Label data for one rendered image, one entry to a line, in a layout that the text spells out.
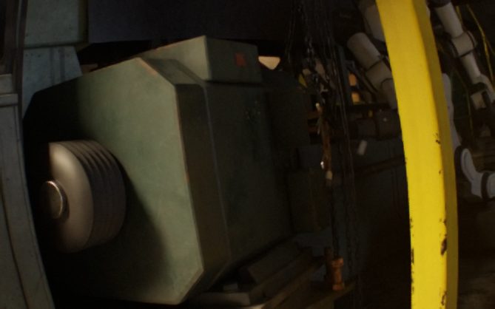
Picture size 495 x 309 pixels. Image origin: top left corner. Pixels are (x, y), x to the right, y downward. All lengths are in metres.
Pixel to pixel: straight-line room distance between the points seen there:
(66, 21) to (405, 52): 1.03
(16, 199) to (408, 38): 0.86
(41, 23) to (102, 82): 0.70
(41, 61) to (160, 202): 0.82
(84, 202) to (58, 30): 0.88
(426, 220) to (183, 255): 0.54
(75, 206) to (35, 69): 0.78
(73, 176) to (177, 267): 0.24
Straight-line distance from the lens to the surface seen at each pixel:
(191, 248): 0.96
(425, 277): 1.26
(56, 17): 1.72
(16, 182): 0.94
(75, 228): 0.95
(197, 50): 1.07
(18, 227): 0.94
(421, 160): 1.21
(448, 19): 2.17
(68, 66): 1.71
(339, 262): 1.32
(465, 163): 2.29
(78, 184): 0.93
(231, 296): 1.07
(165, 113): 0.95
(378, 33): 2.06
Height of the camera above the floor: 0.68
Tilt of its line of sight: 1 degrees down
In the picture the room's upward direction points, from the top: 8 degrees counter-clockwise
